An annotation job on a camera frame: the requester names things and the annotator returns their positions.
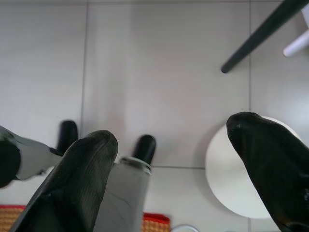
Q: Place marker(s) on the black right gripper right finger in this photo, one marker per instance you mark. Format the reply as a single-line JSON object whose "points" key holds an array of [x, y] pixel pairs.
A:
{"points": [[272, 169]]}

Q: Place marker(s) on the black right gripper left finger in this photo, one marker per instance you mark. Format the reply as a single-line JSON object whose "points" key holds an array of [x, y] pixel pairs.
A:
{"points": [[72, 188]]}

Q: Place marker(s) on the white round stand base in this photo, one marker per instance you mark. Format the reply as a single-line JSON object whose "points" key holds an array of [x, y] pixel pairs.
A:
{"points": [[231, 174]]}

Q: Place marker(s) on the grey robot left leg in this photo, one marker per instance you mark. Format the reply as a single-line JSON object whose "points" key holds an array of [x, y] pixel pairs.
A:
{"points": [[33, 159]]}

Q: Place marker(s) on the grey robot leg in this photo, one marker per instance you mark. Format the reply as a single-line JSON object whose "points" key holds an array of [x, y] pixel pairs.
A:
{"points": [[130, 188], [33, 159]]}

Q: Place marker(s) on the grey robot right leg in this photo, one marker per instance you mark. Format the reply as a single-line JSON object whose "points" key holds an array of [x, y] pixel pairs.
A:
{"points": [[130, 188]]}

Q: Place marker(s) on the red woven floor mat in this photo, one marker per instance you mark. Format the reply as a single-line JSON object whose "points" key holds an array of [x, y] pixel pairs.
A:
{"points": [[154, 221]]}

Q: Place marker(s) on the white round rim object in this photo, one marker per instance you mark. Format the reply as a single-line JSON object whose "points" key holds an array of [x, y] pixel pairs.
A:
{"points": [[184, 228]]}

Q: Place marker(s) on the black metal table leg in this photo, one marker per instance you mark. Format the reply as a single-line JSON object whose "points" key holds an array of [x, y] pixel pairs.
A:
{"points": [[258, 36]]}

